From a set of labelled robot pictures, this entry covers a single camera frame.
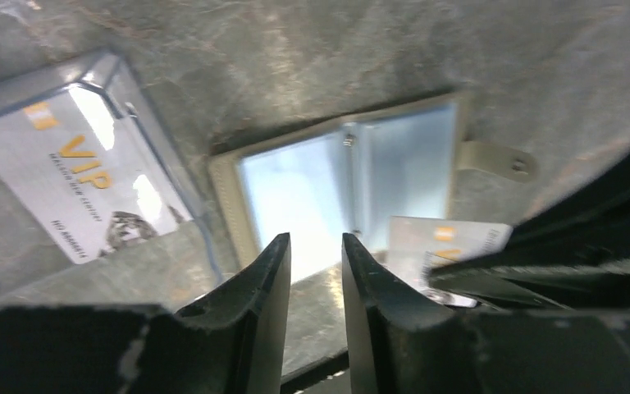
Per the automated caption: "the clear plastic card sleeve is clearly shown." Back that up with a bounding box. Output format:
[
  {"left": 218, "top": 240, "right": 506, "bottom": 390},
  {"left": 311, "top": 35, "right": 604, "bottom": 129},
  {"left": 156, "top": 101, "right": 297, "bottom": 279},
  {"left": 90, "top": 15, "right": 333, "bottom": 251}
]
[{"left": 0, "top": 50, "right": 224, "bottom": 296}]

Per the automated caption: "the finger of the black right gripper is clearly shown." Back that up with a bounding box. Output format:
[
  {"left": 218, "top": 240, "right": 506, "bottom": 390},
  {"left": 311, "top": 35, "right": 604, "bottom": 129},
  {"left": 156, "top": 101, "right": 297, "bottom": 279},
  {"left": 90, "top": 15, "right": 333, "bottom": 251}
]
[
  {"left": 510, "top": 153, "right": 630, "bottom": 245},
  {"left": 427, "top": 213, "right": 630, "bottom": 309}
]

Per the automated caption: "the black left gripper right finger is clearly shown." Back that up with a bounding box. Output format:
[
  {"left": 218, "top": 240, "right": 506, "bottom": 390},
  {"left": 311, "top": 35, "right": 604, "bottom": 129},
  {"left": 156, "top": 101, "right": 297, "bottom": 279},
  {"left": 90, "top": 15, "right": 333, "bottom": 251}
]
[{"left": 342, "top": 234, "right": 630, "bottom": 393}]

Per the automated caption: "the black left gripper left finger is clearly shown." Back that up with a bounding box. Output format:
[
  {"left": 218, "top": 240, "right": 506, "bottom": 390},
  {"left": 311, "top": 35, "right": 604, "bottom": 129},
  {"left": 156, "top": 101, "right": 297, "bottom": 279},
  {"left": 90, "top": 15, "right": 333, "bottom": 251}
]
[{"left": 0, "top": 233, "right": 291, "bottom": 393}]

